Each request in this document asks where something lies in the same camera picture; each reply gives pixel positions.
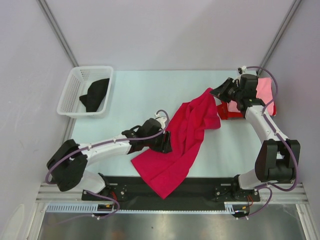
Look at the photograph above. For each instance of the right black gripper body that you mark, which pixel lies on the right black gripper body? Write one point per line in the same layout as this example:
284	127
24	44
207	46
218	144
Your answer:
225	88

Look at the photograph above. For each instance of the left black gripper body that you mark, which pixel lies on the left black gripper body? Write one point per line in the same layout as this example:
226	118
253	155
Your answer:
157	143

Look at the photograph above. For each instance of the magenta t shirt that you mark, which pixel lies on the magenta t shirt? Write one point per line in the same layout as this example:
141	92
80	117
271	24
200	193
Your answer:
164	172

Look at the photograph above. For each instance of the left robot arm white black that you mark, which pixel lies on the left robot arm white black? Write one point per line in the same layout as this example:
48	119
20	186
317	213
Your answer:
67	168

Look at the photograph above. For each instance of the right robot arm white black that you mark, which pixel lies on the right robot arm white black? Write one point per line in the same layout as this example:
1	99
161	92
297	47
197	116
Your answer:
276	164

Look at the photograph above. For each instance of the red folded t shirt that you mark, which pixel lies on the red folded t shirt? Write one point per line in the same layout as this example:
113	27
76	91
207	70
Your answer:
225	112

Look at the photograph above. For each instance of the pink folded t shirt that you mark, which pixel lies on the pink folded t shirt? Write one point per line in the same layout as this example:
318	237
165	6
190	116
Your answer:
264	92

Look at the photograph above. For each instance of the black t shirt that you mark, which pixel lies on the black t shirt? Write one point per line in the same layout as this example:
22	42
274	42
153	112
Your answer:
95	95

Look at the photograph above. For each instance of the white plastic basket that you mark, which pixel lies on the white plastic basket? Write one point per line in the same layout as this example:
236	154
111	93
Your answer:
77	84

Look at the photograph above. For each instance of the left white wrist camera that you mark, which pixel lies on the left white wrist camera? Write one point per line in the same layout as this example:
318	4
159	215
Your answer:
163	120

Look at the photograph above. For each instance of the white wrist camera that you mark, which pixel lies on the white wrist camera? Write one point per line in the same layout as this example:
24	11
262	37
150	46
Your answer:
242	70
163	120

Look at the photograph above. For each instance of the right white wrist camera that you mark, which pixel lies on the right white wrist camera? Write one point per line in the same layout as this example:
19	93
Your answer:
242	70

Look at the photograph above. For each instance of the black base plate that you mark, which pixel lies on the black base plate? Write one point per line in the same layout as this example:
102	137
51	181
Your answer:
191	194

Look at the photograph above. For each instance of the white slotted cable duct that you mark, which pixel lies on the white slotted cable duct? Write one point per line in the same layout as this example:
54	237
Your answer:
93	208

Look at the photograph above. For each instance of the right corner aluminium post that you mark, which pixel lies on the right corner aluminium post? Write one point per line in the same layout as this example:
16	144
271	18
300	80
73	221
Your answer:
288	17

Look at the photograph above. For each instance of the corner aluminium post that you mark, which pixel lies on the corner aluminium post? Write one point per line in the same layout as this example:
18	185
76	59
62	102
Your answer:
56	29
288	17

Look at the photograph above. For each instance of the aluminium frame rail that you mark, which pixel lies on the aluminium frame rail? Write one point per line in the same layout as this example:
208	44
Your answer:
52	194

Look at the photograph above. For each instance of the left corner aluminium post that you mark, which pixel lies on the left corner aluminium post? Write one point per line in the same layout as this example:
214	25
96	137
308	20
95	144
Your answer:
56	29

